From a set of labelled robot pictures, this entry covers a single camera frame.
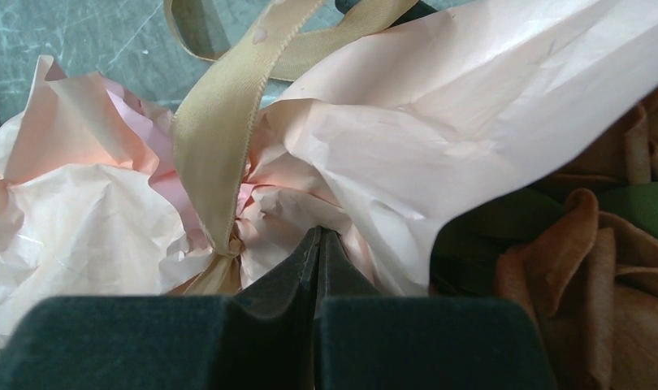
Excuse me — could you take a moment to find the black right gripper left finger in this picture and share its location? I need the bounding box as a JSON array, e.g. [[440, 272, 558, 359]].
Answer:
[[0, 228, 321, 389]]

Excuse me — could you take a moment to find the brown ribbon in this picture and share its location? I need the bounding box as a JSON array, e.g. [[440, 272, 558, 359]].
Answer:
[[171, 0, 413, 295]]

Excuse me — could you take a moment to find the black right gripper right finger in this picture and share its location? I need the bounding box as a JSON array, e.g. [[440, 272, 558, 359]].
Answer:
[[314, 229, 556, 389]]

